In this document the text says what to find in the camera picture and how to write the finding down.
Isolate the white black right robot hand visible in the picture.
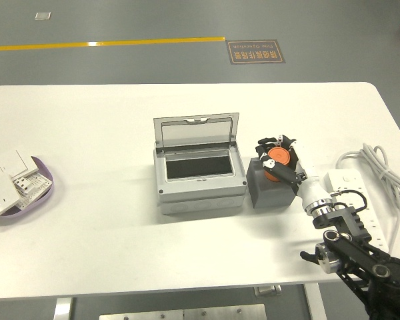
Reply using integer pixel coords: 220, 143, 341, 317
255, 134, 333, 209

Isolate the orange cylinder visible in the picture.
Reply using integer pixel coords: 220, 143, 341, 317
263, 147, 293, 183

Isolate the grey plastic junction box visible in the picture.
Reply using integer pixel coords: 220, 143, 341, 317
153, 142, 248, 215

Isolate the clear grey-framed box lid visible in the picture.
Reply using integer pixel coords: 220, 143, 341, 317
152, 112, 240, 150

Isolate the grey cube with round hole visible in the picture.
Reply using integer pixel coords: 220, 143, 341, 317
246, 157, 297, 209

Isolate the white power strip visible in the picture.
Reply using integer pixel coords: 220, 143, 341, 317
323, 168, 391, 251

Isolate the white table leg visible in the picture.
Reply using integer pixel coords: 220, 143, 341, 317
53, 297, 73, 320
303, 283, 328, 320

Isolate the purple tray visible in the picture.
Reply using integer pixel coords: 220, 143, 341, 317
0, 155, 55, 218

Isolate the white perforated plate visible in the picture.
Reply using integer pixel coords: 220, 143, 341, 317
18, 173, 51, 211

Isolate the small white terminal module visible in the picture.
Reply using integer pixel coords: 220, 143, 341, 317
12, 176, 34, 197

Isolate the white power strip cable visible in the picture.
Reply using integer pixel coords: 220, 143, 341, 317
335, 143, 400, 254

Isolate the metal table bracket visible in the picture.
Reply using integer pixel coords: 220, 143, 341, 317
255, 285, 283, 297

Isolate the metal base plate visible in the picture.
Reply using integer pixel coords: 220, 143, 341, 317
99, 303, 267, 320

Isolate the white wall switch panel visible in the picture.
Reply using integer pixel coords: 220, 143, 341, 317
0, 149, 40, 179

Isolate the white wall socket panel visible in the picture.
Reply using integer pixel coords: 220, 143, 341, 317
0, 171, 21, 223

